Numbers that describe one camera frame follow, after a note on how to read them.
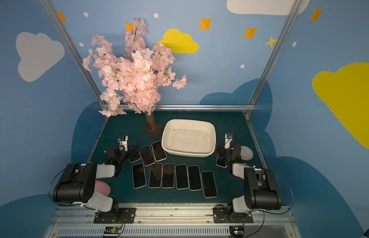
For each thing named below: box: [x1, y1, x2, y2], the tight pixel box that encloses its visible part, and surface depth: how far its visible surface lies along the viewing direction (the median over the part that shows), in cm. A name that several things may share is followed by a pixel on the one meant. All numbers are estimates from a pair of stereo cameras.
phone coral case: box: [161, 163, 175, 189], surface depth 88 cm
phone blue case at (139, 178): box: [131, 162, 147, 189], surface depth 89 cm
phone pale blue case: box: [127, 142, 142, 164], surface depth 88 cm
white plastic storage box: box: [161, 119, 217, 158], surface depth 107 cm
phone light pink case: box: [200, 170, 218, 199], surface depth 86 cm
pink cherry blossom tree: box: [82, 18, 188, 132], surface depth 69 cm
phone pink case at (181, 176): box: [175, 163, 189, 190], surface depth 88 cm
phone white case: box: [186, 164, 203, 191], surface depth 88 cm
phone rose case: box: [147, 163, 164, 189], surface depth 89 cm
